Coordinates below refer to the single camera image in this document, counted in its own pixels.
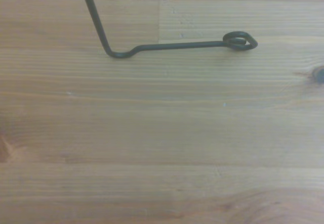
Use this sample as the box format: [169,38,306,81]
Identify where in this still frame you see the black wire dish rack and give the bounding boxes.
[78,0,259,58]

